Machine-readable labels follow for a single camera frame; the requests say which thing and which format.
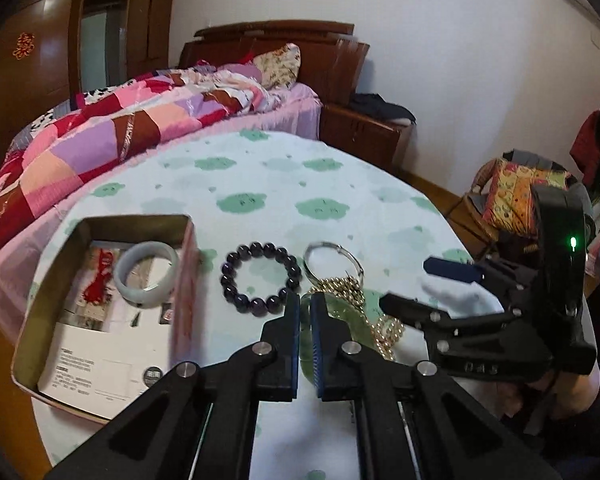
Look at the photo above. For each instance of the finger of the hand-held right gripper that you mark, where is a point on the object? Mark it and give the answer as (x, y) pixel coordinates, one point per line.
(452, 269)
(480, 345)

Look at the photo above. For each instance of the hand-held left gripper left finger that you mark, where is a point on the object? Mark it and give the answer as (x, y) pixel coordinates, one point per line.
(294, 345)

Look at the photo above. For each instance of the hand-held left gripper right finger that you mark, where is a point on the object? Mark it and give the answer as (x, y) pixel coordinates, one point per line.
(317, 345)

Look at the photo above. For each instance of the green jade pendant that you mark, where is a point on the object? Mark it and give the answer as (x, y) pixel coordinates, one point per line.
(306, 350)

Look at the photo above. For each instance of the silver metal bangle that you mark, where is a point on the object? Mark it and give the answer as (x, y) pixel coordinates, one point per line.
(356, 265)

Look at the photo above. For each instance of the rectangular metal tin box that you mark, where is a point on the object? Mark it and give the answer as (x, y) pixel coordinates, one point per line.
(185, 280)

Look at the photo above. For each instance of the person's right hand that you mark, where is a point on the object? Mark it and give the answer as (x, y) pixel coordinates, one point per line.
(575, 392)

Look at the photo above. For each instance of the wicker chair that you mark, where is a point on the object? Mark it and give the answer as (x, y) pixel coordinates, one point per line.
(475, 210)

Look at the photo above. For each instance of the colourful patterned cushion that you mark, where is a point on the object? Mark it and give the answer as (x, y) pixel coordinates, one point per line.
(520, 190)

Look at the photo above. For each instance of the red hanging garment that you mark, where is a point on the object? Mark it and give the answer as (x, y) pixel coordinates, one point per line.
(585, 145)

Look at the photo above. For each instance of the green cloud printed tablecloth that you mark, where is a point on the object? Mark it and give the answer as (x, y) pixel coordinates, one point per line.
(280, 190)

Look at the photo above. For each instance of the wooden nightstand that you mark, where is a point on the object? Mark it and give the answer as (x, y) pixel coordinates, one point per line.
(365, 135)

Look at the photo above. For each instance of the dark folded clothes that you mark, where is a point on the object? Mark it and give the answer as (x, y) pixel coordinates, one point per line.
(380, 107)

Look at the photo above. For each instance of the pale jade bangle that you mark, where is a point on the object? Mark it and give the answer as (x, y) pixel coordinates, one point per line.
(125, 285)

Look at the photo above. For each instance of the white printed paper sheet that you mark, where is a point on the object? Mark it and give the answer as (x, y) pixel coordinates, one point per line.
(100, 360)

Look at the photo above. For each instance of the red knotted tassel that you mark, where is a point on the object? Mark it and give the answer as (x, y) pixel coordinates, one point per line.
(104, 275)

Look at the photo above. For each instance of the pink bed sheet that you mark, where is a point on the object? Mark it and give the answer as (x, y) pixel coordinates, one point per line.
(290, 115)

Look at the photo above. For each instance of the wooden bed headboard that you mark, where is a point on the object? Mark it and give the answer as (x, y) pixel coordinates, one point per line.
(330, 60)

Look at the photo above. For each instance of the floral pillow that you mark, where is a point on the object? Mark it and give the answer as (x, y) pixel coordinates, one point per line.
(279, 65)

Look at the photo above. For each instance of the pink patchwork quilt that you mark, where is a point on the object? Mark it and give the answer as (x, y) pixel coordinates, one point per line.
(105, 135)

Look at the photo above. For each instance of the red paper decoration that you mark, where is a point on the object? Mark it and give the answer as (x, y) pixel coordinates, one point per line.
(23, 45)

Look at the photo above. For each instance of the brown wooden wardrobe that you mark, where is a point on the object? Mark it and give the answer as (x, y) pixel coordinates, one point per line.
(40, 25)

